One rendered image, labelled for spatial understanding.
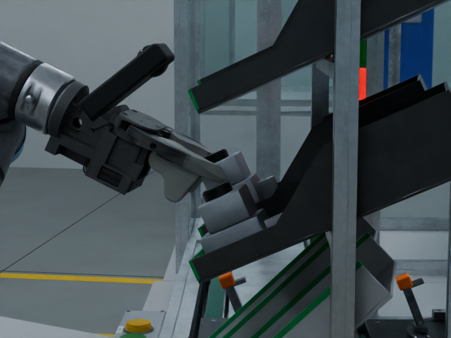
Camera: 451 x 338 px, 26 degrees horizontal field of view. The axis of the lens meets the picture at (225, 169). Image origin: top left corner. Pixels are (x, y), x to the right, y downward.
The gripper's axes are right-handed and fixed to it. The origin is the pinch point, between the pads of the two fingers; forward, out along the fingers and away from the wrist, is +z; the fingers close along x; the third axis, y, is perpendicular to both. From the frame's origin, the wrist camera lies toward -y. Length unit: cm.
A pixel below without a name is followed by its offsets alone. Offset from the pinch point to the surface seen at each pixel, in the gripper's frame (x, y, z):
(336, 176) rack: 24.2, -8.7, 11.6
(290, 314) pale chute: 8.3, 9.1, 13.7
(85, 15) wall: -813, 92, -276
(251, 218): 16.2, -0.1, 6.1
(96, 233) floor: -527, 189, -119
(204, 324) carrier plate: -35.1, 30.6, 3.5
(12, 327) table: -61, 58, -30
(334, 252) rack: 24.1, -2.6, 14.4
